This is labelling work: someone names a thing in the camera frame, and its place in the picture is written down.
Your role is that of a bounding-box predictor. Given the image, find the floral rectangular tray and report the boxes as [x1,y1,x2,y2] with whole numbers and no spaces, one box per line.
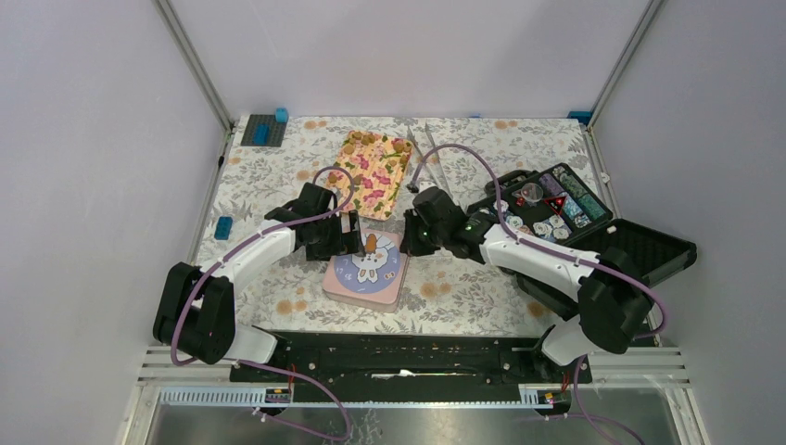
[325,130,414,221]

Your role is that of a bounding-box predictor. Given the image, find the silver tin lid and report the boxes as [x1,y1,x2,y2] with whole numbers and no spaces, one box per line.
[323,230,408,294]

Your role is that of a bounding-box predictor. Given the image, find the blue corner bracket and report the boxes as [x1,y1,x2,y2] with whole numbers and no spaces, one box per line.
[566,110,593,126]

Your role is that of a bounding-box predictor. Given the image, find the silver metal tongs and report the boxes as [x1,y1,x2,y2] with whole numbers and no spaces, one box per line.
[406,125,459,202]

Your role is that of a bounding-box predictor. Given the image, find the floral table mat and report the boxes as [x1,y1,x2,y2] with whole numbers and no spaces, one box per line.
[196,116,606,337]

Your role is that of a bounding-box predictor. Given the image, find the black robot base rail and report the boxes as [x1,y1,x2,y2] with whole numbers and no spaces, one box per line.
[230,329,594,407]

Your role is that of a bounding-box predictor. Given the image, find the grey lego baseplate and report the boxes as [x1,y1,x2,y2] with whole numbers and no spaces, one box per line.
[240,114,287,147]

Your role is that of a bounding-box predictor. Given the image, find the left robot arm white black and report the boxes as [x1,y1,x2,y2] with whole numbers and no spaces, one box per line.
[152,184,364,381]

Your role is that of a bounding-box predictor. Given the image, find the clear plastic cup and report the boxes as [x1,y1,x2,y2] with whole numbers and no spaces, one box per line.
[518,183,544,205]

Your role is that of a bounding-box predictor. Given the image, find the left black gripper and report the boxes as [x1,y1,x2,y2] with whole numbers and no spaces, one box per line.
[307,210,364,261]

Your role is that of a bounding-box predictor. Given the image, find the small blue block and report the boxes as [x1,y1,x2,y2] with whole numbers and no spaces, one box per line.
[213,215,234,241]

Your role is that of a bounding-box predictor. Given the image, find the compartmented metal chocolate tin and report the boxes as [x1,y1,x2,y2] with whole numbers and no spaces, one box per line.
[323,288,399,313]

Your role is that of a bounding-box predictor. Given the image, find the black poker chip case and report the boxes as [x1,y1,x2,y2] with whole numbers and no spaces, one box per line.
[452,163,697,286]

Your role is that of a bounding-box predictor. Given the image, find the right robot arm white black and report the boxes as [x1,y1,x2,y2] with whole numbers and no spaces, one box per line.
[400,186,658,382]

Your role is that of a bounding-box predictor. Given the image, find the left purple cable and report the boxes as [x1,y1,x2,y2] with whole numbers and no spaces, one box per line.
[170,165,356,368]

